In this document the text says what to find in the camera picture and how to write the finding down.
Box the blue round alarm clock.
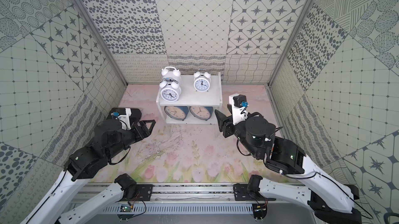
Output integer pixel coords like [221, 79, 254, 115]
[189, 106, 214, 121]
[164, 106, 189, 121]

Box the white twin-bell alarm clock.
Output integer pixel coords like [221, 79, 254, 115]
[193, 69, 211, 92]
[161, 66, 181, 83]
[160, 78, 182, 102]

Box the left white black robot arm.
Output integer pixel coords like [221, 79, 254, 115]
[22, 119, 156, 224]

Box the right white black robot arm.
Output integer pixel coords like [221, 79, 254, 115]
[215, 105, 362, 224]

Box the white two-tier shelf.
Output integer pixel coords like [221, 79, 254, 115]
[156, 73, 222, 125]

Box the black plastic tool case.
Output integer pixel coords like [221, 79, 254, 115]
[106, 108, 142, 127]

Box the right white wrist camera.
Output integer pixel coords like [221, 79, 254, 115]
[229, 94, 248, 125]

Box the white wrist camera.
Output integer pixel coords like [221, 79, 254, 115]
[110, 108, 132, 130]
[229, 94, 248, 125]

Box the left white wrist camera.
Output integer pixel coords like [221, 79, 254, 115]
[110, 108, 132, 130]

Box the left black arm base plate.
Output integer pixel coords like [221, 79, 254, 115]
[124, 184, 154, 202]

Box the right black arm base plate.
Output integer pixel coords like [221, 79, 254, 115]
[233, 183, 276, 202]

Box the aluminium mounting rail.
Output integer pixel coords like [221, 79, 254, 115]
[63, 182, 322, 205]

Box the white perforated cable duct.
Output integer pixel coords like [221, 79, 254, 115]
[100, 203, 252, 215]

